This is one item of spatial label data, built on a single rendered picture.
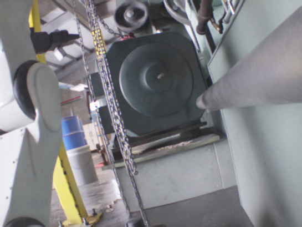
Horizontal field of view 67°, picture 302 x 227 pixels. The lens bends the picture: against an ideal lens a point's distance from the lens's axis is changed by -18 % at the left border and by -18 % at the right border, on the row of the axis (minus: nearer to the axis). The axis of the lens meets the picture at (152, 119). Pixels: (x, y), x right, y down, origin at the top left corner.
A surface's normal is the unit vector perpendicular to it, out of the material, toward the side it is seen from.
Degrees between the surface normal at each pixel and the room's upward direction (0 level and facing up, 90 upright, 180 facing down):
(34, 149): 81
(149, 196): 90
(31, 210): 90
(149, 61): 86
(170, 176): 90
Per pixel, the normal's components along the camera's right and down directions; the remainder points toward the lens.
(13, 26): 0.92, -0.26
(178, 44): 0.21, -0.06
